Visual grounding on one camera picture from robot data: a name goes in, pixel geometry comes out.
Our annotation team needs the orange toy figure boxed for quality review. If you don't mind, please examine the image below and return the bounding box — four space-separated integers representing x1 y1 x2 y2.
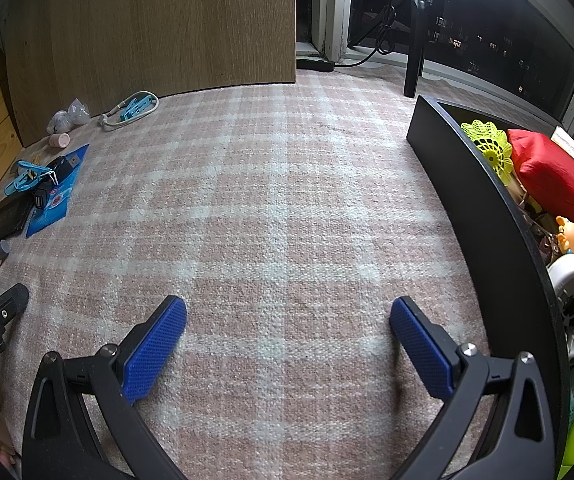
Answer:
549 216 574 263

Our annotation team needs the brown wooden cabinet panel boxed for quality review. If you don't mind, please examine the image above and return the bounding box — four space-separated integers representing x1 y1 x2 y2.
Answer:
4 0 298 146

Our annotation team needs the pink plaid blanket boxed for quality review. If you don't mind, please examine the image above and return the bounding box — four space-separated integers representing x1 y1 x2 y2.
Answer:
0 62 574 480

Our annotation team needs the black container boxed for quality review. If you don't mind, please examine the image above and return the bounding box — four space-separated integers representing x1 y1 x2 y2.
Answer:
407 94 574 480

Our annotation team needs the yellow plastic shuttlecock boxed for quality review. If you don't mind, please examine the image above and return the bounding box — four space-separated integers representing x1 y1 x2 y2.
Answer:
461 119 514 186

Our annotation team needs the black lamp stand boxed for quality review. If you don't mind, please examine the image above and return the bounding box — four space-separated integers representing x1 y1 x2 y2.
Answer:
403 0 440 98

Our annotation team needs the blue clothespin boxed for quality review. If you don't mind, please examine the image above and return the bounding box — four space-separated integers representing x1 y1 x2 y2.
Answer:
114 92 155 122
6 160 50 196

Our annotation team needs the black power cable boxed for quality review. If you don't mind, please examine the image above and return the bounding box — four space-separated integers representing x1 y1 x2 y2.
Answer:
334 2 402 68

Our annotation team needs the white window frame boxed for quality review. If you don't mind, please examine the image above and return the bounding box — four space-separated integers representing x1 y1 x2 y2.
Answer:
312 0 574 151

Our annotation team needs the red cloth pouch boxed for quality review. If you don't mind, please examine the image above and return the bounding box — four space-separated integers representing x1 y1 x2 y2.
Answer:
507 128 574 241

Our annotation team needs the clear plastic bag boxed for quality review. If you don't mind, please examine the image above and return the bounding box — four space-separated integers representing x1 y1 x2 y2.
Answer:
47 100 91 133

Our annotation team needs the black usb adapter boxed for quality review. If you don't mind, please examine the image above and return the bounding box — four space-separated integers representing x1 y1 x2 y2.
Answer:
47 156 80 176
32 180 55 208

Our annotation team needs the black flat pouch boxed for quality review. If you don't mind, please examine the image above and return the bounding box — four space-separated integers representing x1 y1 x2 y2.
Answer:
0 194 35 253

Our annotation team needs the black power strip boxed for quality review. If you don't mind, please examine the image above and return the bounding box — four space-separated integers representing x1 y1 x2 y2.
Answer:
297 56 335 73

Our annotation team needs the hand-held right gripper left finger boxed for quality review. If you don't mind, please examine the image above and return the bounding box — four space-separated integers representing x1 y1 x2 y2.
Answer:
22 295 188 480

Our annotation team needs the white charging cable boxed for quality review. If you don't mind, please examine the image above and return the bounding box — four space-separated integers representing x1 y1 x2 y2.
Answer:
99 91 160 132

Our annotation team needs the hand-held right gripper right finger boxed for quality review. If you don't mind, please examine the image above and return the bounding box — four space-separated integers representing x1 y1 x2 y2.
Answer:
389 296 570 480

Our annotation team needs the blue wipes packet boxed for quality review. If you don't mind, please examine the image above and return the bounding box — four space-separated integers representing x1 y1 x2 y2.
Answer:
26 144 90 238

